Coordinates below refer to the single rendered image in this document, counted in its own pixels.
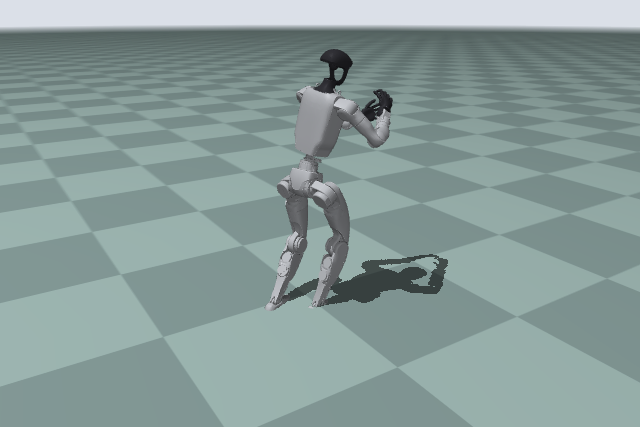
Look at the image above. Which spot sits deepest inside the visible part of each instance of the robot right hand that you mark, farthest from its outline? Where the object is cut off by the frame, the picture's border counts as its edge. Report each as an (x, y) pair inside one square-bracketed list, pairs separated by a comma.
[(385, 101)]

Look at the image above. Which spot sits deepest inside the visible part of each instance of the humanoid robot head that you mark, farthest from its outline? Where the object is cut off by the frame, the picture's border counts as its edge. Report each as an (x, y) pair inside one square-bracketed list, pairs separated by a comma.
[(335, 58)]

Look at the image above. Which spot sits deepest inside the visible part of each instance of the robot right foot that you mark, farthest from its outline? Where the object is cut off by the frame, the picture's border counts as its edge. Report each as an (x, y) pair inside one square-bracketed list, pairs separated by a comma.
[(325, 302)]

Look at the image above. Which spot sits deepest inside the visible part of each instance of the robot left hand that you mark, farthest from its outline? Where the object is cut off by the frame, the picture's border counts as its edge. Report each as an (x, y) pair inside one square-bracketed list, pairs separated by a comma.
[(369, 112)]

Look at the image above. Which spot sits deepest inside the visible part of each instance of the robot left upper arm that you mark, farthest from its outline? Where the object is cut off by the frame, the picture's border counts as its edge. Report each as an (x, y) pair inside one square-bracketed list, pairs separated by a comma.
[(300, 93)]

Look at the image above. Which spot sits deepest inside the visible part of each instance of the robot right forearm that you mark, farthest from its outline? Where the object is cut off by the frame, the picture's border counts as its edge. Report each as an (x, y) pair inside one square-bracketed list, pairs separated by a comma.
[(382, 124)]

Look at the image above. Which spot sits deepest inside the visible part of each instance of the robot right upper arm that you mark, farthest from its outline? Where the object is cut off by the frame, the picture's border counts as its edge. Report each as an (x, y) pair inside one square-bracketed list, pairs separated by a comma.
[(348, 110)]

